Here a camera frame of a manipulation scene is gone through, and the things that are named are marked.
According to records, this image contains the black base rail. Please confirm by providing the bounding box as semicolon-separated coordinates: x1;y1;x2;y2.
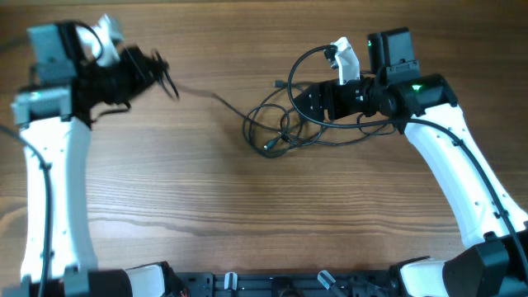
175;270;408;297

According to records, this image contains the thin black cable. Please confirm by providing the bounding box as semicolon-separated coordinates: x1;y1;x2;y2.
242;79;398;159

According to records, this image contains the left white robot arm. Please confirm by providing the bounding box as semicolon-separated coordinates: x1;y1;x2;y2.
3;16;178;296

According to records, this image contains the black USB cable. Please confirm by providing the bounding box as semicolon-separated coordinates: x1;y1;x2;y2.
152;49;290;150

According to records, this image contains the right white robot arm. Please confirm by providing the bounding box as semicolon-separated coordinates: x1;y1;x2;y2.
290;27;527;296

